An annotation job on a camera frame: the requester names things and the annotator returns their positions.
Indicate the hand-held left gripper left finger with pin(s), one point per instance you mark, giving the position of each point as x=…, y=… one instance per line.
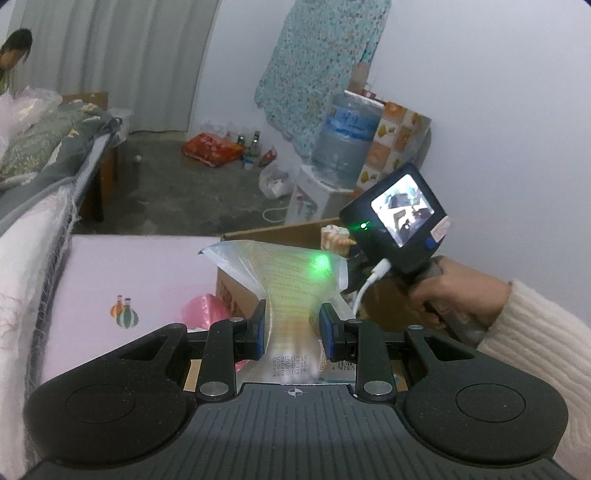
x=263, y=323

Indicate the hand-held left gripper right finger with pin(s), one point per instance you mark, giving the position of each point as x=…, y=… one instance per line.
x=325, y=330

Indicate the face mask pack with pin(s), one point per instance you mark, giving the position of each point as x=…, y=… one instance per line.
x=291, y=286

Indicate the brown cardboard box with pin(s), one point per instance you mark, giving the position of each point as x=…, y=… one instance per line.
x=286, y=230

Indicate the person's right forearm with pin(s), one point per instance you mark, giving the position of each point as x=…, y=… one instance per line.
x=545, y=346

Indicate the person's right hand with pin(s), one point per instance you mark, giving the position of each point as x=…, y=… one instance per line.
x=471, y=290

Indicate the pink plastic bag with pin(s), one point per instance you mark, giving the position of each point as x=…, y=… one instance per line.
x=205, y=309

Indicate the white water dispenser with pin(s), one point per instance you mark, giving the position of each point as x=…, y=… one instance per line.
x=314, y=203

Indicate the tile patterned cover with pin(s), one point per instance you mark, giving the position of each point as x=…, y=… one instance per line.
x=397, y=143

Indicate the large water bottle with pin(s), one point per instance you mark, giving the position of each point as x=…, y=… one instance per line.
x=344, y=138

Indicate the white plastic bag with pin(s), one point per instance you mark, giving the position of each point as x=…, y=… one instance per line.
x=277, y=180

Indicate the brown cardboard sheet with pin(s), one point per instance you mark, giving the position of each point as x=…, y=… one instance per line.
x=359, y=76

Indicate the red plastic bag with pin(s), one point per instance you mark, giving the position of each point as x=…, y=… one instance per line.
x=212, y=150

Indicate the white quilt in plastic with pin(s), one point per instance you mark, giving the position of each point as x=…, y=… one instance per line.
x=27, y=286

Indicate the grey bed sheet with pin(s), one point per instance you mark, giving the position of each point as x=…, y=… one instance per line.
x=55, y=184

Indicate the grey curtain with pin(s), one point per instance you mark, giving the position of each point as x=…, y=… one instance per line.
x=120, y=60

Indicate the clear plastic bag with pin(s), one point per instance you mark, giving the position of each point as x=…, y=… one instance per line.
x=27, y=110

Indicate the floral cloth on wall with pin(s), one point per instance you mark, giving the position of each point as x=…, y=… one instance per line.
x=318, y=60

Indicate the wooden bed frame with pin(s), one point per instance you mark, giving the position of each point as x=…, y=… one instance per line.
x=104, y=184

